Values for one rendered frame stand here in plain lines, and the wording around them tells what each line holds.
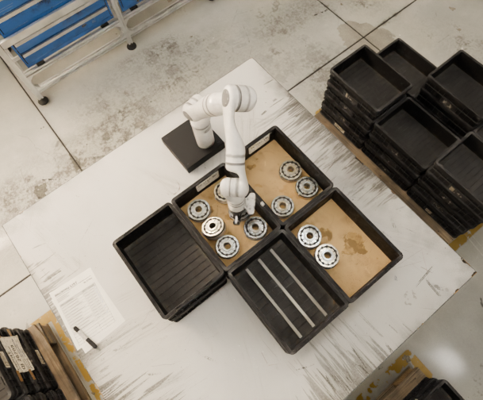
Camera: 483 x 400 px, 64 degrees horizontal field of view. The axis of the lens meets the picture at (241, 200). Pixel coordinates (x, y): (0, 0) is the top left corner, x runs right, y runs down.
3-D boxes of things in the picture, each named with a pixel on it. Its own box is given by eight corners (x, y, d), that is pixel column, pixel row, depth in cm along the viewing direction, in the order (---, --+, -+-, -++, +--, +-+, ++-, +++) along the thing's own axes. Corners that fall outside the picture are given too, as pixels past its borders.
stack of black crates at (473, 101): (400, 118, 266) (427, 75, 225) (430, 94, 272) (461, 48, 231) (446, 157, 254) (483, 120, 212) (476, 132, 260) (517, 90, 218)
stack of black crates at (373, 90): (317, 112, 271) (328, 69, 229) (348, 90, 277) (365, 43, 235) (358, 151, 259) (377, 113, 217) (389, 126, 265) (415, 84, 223)
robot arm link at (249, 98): (259, 83, 131) (225, 93, 153) (235, 82, 126) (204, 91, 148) (259, 111, 132) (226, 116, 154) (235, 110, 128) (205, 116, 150)
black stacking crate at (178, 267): (120, 250, 171) (111, 243, 161) (174, 210, 177) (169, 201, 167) (170, 322, 159) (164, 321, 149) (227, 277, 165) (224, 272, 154)
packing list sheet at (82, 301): (45, 296, 176) (44, 296, 176) (89, 264, 181) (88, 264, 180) (81, 356, 166) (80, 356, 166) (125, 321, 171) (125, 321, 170)
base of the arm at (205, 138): (193, 137, 198) (187, 118, 182) (209, 130, 199) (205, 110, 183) (201, 151, 194) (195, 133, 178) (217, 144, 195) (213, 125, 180)
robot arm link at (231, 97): (228, 164, 132) (250, 163, 136) (231, 83, 125) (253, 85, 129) (217, 160, 140) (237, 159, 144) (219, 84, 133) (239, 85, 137)
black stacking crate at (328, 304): (228, 278, 165) (226, 272, 154) (281, 236, 171) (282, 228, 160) (289, 355, 153) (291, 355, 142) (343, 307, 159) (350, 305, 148)
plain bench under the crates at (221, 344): (67, 256, 255) (1, 225, 190) (253, 123, 287) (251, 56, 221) (211, 484, 206) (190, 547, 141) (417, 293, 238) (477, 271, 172)
